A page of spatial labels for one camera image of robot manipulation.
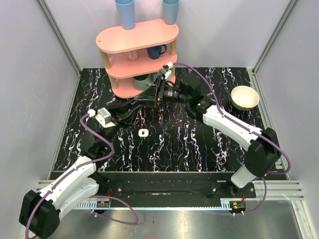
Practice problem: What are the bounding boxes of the light blue butterfly mug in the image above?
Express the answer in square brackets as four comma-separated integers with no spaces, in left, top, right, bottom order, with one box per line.
[152,72,161,82]

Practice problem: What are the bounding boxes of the right light blue cup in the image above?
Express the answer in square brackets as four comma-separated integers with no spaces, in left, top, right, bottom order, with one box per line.
[162,0,179,25]

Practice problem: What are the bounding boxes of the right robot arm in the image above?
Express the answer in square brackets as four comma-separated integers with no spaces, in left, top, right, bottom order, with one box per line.
[134,76,282,198]

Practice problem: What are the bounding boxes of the light blue cup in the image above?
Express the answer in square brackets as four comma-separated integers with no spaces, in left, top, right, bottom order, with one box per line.
[115,0,136,30]
[162,0,179,25]

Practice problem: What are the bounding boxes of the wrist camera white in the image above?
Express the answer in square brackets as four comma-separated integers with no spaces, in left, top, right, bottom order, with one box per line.
[87,108,115,128]
[159,62,173,81]

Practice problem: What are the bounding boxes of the dark blue mug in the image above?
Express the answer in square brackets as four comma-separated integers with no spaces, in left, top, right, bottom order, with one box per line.
[147,44,167,60]

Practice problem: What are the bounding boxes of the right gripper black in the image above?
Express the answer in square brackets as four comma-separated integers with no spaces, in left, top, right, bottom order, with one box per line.
[135,75,190,110]

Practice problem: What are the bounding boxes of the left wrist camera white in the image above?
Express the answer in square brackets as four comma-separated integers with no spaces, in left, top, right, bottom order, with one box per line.
[87,108,115,128]

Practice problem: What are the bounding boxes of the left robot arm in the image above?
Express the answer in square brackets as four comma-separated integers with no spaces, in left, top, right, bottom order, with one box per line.
[19,100,141,239]

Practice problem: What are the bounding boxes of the white earbud charging case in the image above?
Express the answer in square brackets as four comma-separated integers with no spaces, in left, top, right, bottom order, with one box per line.
[138,128,149,138]

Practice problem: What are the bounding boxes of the green ceramic mug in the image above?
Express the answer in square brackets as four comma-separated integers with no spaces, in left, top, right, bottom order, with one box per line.
[133,74,152,91]

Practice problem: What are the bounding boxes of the left light blue cup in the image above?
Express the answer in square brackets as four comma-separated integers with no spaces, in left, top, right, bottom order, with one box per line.
[115,0,136,30]

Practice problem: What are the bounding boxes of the cream bowl green outside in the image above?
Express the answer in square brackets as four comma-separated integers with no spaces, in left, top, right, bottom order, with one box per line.
[231,86,260,111]

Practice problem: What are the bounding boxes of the pink three-tier shelf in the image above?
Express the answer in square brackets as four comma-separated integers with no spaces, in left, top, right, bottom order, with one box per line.
[96,19,179,99]

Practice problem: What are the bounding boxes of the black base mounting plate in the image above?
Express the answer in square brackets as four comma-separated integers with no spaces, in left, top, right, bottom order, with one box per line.
[92,172,256,210]

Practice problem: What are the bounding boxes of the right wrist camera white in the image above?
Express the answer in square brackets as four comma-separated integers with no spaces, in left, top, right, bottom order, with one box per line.
[159,62,173,81]

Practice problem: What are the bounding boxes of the pink mug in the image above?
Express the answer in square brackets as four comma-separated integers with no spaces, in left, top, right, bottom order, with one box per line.
[127,50,139,61]

